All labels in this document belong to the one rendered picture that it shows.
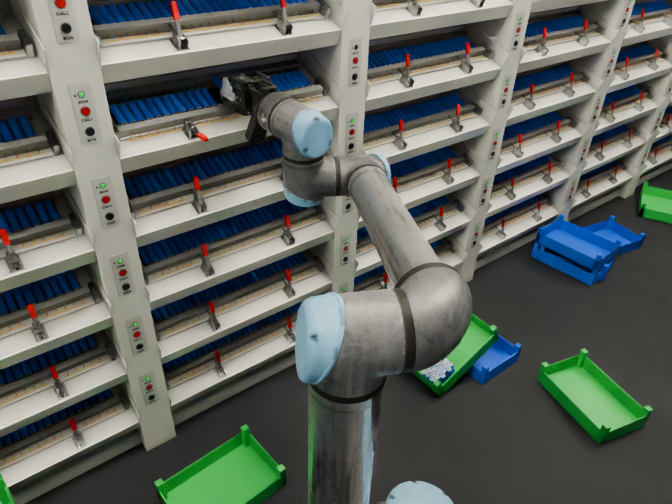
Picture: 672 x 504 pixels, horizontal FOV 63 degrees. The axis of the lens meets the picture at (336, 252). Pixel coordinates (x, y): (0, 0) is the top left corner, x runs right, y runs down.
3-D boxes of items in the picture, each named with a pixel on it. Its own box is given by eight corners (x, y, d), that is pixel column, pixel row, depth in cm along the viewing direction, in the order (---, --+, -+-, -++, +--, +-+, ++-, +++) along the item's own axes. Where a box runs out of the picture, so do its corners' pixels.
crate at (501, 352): (517, 360, 205) (522, 345, 200) (482, 385, 195) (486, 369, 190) (456, 317, 224) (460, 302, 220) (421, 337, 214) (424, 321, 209)
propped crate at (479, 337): (441, 397, 189) (437, 386, 184) (400, 362, 202) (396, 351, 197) (499, 339, 197) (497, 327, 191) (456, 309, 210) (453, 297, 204)
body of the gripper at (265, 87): (257, 70, 130) (286, 85, 123) (258, 105, 135) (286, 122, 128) (228, 75, 126) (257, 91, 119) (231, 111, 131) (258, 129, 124)
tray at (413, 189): (475, 183, 214) (492, 157, 203) (353, 230, 182) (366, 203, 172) (442, 148, 222) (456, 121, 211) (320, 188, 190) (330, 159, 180)
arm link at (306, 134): (301, 167, 114) (300, 122, 108) (267, 145, 122) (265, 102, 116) (336, 155, 119) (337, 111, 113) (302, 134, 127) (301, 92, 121)
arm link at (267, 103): (301, 132, 126) (265, 142, 121) (288, 124, 129) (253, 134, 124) (301, 93, 121) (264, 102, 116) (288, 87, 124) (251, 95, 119)
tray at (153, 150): (335, 119, 155) (344, 91, 147) (120, 174, 123) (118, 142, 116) (297, 75, 162) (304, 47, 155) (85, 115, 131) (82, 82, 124)
